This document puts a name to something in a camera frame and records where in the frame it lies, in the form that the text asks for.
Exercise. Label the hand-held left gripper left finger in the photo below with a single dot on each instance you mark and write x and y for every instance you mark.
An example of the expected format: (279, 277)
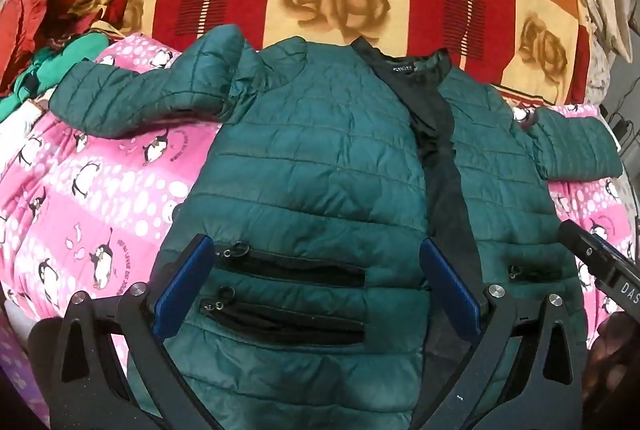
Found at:
(184, 282)

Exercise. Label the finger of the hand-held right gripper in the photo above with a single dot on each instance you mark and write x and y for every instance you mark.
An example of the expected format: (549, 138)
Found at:
(580, 242)

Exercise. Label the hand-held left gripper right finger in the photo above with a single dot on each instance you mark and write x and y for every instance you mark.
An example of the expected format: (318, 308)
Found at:
(450, 282)

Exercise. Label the person's right hand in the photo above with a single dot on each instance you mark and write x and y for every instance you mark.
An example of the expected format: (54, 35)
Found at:
(617, 345)

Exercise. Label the purple patterned cloth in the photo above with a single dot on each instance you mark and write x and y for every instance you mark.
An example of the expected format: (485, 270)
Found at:
(12, 360)

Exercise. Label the pink penguin print blanket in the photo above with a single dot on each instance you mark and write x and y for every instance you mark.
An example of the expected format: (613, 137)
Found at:
(100, 195)

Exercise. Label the red clothes pile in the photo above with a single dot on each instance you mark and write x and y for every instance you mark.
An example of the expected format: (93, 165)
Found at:
(47, 0)

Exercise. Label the green quilted puffer jacket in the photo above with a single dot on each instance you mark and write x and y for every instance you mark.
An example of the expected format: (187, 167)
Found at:
(310, 170)

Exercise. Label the bright green garment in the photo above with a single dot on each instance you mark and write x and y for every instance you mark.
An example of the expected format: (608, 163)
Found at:
(55, 65)

